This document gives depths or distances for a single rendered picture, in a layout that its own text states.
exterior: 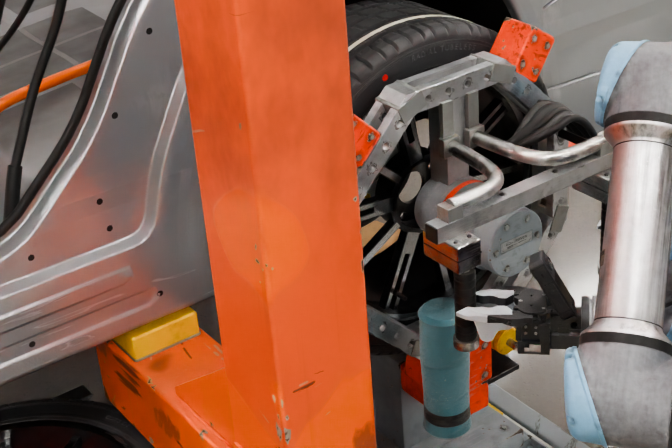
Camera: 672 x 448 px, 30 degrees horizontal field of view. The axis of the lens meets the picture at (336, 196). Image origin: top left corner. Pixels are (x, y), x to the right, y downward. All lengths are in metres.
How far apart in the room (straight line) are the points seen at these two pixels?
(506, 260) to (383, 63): 0.40
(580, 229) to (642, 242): 2.35
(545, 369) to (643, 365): 1.77
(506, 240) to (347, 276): 0.51
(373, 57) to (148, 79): 0.39
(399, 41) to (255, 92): 0.69
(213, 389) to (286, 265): 0.42
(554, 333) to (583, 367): 0.50
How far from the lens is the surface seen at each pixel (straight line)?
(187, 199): 2.19
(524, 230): 2.20
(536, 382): 3.29
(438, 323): 2.19
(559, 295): 2.03
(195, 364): 2.25
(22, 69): 2.68
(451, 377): 2.26
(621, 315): 1.60
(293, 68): 1.56
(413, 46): 2.20
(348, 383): 1.83
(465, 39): 2.28
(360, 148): 2.08
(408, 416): 2.66
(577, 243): 3.89
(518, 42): 2.28
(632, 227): 1.63
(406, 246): 2.38
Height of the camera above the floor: 1.96
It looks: 28 degrees down
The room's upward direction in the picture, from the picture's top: 5 degrees counter-clockwise
